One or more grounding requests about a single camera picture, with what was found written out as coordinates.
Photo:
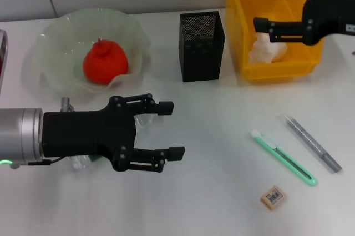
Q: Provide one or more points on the green utility knife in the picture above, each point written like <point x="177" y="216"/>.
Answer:
<point x="283" y="158"/>

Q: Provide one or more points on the red-orange fruit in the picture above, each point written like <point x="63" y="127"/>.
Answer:
<point x="105" y="64"/>

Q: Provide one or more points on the yellow plastic storage bin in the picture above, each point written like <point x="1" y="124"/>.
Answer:
<point x="241" y="25"/>

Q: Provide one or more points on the white paper ball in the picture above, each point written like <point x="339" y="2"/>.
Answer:
<point x="263" y="51"/>

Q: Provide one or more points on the black mesh pen holder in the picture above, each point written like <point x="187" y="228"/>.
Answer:
<point x="201" y="58"/>

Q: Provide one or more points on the grey marker pen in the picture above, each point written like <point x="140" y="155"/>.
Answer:
<point x="313" y="144"/>

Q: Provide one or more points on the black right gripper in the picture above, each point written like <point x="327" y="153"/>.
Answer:
<point x="330" y="11"/>

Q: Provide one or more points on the clear plastic water bottle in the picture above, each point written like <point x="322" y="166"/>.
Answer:
<point x="145" y="122"/>

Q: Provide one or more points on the translucent wavy fruit plate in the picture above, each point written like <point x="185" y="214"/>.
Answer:
<point x="63" y="39"/>

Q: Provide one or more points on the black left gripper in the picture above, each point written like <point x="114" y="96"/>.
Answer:
<point x="88" y="136"/>

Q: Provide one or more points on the beige eraser with barcode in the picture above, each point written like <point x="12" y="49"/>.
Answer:
<point x="273" y="197"/>

